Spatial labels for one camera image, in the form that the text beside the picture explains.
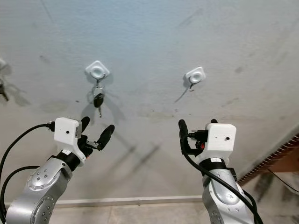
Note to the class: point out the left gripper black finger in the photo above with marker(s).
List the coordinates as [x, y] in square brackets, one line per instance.
[106, 136]
[85, 123]

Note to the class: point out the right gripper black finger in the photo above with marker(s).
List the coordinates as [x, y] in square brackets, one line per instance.
[183, 133]
[214, 122]

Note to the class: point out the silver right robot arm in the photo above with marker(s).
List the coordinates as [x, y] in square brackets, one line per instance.
[224, 201]

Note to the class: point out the black car key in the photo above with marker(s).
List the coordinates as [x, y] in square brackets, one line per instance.
[98, 100]

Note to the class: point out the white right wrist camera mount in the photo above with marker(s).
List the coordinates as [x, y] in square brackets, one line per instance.
[222, 137]

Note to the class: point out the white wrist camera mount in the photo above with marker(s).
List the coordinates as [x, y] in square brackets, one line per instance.
[222, 137]
[67, 130]

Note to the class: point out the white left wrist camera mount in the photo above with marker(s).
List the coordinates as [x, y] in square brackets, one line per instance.
[67, 130]

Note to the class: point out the white adhesive wall hook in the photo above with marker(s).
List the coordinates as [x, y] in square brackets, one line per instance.
[195, 74]
[97, 70]

